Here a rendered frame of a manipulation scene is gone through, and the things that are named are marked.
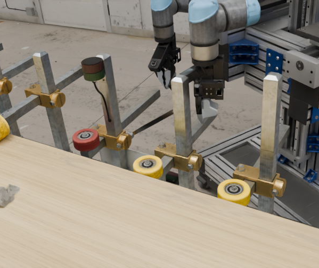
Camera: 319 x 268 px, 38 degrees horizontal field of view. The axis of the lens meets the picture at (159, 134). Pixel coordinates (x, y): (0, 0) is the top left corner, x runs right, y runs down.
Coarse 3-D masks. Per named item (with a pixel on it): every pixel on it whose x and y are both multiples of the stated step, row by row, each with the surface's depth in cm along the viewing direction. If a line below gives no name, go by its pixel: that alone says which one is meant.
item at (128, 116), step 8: (152, 88) 171; (144, 96) 166; (152, 96) 166; (136, 104) 161; (144, 104) 162; (128, 112) 157; (136, 112) 159; (128, 120) 155; (104, 144) 146; (80, 152) 141; (88, 152) 139; (96, 152) 143
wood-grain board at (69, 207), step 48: (0, 144) 140; (48, 192) 118; (96, 192) 117; (144, 192) 115; (192, 192) 113; (0, 240) 105; (48, 240) 104; (96, 240) 103; (144, 240) 101; (192, 240) 100; (240, 240) 99; (288, 240) 98
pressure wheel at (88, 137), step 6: (78, 132) 140; (84, 132) 140; (90, 132) 140; (96, 132) 139; (72, 138) 138; (78, 138) 137; (84, 138) 138; (90, 138) 137; (96, 138) 137; (78, 144) 136; (84, 144) 136; (90, 144) 136; (96, 144) 138; (84, 150) 137
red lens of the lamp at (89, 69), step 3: (102, 60) 127; (81, 63) 127; (99, 63) 126; (102, 63) 127; (84, 66) 126; (87, 66) 125; (90, 66) 125; (93, 66) 125; (96, 66) 126; (99, 66) 126; (102, 66) 127; (84, 69) 126; (87, 69) 126; (90, 69) 125; (93, 69) 126; (96, 69) 126; (99, 69) 126; (102, 69) 128; (87, 72) 126; (90, 72) 126; (93, 72) 126
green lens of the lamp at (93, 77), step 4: (84, 72) 128; (100, 72) 127; (104, 72) 130; (84, 76) 128; (88, 76) 127; (92, 76) 127; (96, 76) 127; (100, 76) 128; (104, 76) 129; (88, 80) 128; (92, 80) 127; (96, 80) 128
